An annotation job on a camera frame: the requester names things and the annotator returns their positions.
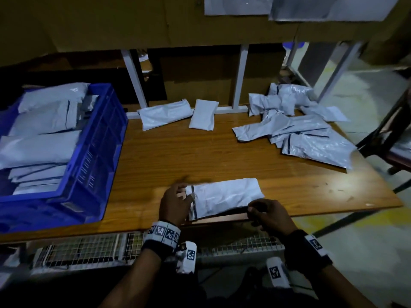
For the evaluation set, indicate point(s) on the brown wooden chair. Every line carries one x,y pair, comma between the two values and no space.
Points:
388,134

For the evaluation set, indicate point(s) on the blue plastic crate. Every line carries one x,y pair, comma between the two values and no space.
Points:
103,170

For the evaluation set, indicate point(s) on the person's right forearm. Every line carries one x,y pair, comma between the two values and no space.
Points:
343,288

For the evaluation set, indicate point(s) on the white metal shelf leg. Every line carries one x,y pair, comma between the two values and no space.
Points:
340,72
135,80
241,77

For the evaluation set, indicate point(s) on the wooden table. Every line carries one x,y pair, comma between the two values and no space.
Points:
347,189

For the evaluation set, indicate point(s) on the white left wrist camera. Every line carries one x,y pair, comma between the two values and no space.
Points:
186,258

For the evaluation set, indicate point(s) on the person's left hand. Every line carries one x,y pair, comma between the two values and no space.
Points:
174,205

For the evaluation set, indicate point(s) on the pile of grey mailer bags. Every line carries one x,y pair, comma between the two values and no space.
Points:
314,147

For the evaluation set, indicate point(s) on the person's left forearm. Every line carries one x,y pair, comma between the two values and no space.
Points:
131,282

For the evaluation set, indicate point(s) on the left marker wristband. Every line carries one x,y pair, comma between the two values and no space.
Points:
162,235

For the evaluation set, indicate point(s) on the right marker wristband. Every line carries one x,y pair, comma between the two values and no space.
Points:
308,250

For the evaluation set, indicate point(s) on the packed white bags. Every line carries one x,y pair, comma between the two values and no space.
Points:
45,147

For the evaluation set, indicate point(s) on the marker wristband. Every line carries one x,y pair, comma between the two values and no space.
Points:
162,235
308,250

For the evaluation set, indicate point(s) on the person's right hand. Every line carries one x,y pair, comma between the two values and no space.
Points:
273,218

